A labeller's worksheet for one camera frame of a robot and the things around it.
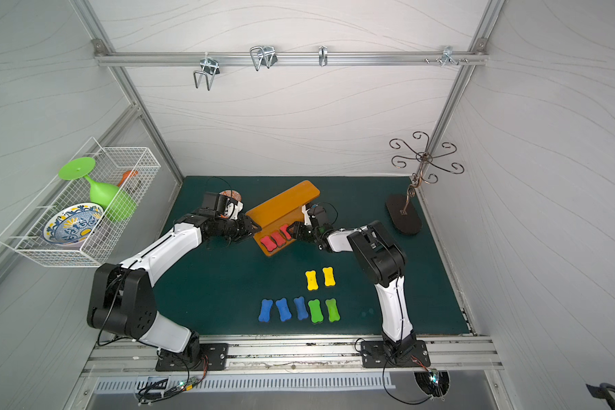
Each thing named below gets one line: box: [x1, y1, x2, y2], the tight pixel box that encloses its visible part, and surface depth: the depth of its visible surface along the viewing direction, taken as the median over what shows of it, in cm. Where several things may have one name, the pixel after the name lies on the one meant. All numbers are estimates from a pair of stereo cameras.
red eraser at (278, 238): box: [271, 230, 287, 247], surface depth 100 cm
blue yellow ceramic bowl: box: [42, 203, 105, 249], surface depth 63 cm
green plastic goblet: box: [58, 157, 138, 223], surface depth 64 cm
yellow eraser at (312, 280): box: [304, 269, 319, 292], surface depth 89 cm
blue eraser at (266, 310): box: [257, 298, 274, 323], surface depth 82 cm
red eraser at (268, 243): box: [260, 235, 278, 252], surface depth 98 cm
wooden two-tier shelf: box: [245, 180, 321, 257], surface depth 98 cm
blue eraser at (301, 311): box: [293, 296, 309, 321], surface depth 83 cm
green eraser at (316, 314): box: [308, 298, 324, 324], surface depth 82 cm
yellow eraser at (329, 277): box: [322, 266, 336, 287], surface depth 90 cm
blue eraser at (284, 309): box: [275, 297, 293, 323], surface depth 83 cm
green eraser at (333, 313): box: [325, 298, 341, 323], surface depth 82 cm
